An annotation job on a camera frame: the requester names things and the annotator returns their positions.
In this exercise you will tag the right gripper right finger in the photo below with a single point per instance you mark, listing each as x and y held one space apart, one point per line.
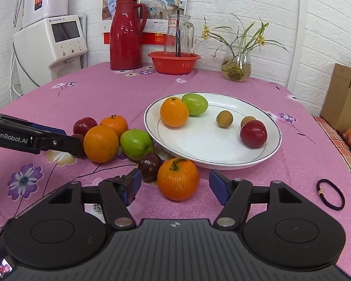
234 196

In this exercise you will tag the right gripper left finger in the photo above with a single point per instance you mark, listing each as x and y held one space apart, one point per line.
116 195

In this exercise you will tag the dark cherry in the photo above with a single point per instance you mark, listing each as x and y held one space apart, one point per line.
149 166
78 145

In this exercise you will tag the large navel orange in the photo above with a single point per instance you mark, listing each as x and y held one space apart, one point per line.
101 144

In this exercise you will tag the green apple back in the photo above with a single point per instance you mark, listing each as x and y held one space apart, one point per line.
136 143

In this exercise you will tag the green apple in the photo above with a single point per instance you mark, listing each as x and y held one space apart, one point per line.
196 103
136 143

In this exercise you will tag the tangerine with leaf stem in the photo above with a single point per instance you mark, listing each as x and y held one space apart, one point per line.
178 179

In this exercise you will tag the red plum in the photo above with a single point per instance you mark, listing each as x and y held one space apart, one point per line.
82 126
253 134

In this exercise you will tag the brown longan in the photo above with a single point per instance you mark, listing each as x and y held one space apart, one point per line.
246 120
224 119

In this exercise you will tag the green apple front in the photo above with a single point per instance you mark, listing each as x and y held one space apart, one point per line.
196 103

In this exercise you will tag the smooth orange with green stem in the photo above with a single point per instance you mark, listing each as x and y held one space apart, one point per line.
174 112

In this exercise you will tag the white oval plate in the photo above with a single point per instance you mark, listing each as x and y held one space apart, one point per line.
201 140

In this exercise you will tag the white water dispenser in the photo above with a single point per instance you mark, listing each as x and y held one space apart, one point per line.
50 49

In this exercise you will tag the glass vase with plant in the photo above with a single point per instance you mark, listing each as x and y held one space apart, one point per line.
238 43

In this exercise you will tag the red plastic basin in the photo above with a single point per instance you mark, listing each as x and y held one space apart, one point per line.
168 63

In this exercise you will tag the cardboard box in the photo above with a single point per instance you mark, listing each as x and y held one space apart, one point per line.
336 109

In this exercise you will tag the black stirrer in pitcher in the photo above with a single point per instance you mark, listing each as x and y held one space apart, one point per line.
178 36

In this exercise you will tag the glass pitcher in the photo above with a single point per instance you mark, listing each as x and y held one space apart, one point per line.
187 34

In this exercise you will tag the red thermos jug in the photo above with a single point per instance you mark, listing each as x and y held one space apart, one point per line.
125 35

